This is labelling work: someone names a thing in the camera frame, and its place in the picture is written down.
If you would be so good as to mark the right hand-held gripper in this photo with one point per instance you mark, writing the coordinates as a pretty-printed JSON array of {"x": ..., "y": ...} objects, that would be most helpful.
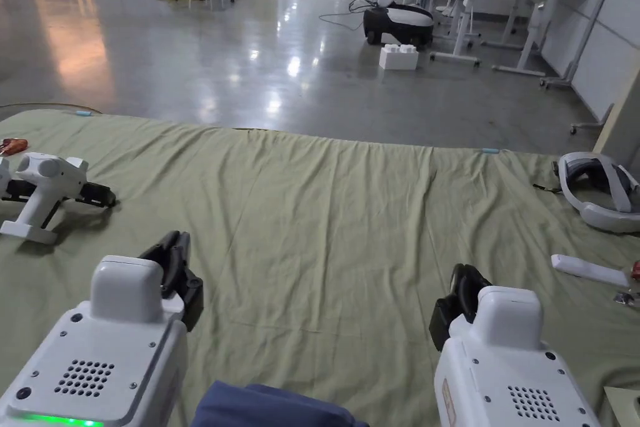
[{"x": 500, "y": 377}]

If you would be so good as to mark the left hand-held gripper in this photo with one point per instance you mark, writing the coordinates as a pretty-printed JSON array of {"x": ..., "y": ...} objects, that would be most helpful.
[{"x": 95, "y": 362}]

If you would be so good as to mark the white hand controller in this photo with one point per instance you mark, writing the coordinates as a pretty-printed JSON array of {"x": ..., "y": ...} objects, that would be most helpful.
[{"x": 590, "y": 269}]

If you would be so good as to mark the pale blue sheet clip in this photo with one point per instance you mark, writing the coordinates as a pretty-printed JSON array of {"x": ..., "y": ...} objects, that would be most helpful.
[
  {"x": 83, "y": 113},
  {"x": 490, "y": 151}
]

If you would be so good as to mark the spare white hand-held gripper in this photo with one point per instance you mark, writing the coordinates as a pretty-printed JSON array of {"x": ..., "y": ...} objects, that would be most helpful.
[{"x": 45, "y": 182}]

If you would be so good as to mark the bed with pale green sheet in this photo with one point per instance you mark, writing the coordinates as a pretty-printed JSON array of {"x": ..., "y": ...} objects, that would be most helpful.
[{"x": 320, "y": 227}]

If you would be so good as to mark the white and grey headset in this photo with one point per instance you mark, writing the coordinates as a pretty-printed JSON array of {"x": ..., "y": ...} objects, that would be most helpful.
[{"x": 600, "y": 197}]

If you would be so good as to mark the small red object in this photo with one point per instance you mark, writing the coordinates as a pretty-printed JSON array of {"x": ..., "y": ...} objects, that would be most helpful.
[{"x": 636, "y": 271}]

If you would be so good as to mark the dark blue garment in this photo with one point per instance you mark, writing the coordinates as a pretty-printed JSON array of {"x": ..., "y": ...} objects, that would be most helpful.
[{"x": 270, "y": 406}]

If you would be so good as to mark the beige card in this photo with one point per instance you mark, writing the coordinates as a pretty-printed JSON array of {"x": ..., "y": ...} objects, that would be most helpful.
[{"x": 625, "y": 407}]

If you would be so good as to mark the white foam block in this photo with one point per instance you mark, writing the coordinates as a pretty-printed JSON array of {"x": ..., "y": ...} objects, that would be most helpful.
[{"x": 398, "y": 57}]

